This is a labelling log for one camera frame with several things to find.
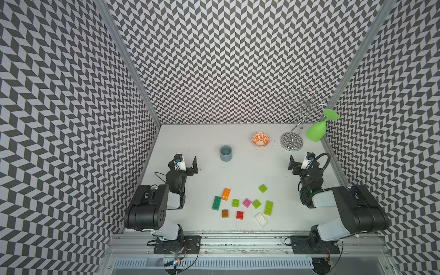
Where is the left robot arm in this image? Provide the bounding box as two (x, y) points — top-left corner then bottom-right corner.
(124, 154), (198, 246)

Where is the dark green long lego brick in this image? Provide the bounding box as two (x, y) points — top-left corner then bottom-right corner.
(212, 196), (222, 211)

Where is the lime square lego brick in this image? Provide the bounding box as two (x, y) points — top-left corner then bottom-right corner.
(258, 184), (268, 193)
(252, 199), (261, 209)
(232, 199), (239, 208)

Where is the chrome glass holder stand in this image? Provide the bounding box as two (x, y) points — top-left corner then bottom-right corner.
(280, 88), (316, 151)

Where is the brown square lego brick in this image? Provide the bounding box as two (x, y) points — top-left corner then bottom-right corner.
(221, 209), (229, 218)

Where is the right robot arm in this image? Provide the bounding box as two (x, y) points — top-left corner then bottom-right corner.
(288, 152), (390, 254)

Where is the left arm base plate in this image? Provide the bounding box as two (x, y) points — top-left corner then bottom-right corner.
(154, 236), (202, 255)

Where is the white long lego brick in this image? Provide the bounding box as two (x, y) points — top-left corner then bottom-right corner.
(254, 213), (268, 228)

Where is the orange patterned small bowl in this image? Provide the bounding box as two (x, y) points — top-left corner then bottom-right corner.
(251, 132), (270, 148)

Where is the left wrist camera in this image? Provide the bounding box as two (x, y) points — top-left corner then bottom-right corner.
(174, 154), (186, 171)

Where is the teal ceramic cup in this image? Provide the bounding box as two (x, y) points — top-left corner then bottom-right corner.
(220, 145), (233, 162)

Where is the green plastic wine glass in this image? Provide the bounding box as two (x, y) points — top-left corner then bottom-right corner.
(306, 109), (340, 142)

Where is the pink square lego brick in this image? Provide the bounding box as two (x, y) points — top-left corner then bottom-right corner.
(243, 198), (252, 208)

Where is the aluminium front rail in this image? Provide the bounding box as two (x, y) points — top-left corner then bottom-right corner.
(104, 231), (391, 257)

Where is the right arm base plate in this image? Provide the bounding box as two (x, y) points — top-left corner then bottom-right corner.
(289, 236), (340, 255)

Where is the red square lego brick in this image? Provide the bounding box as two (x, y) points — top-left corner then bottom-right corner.
(236, 211), (244, 220)

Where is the lime long lego brick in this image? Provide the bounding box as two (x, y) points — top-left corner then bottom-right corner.
(264, 201), (273, 216)

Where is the orange long lego brick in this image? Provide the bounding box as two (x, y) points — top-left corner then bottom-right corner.
(221, 188), (231, 201)

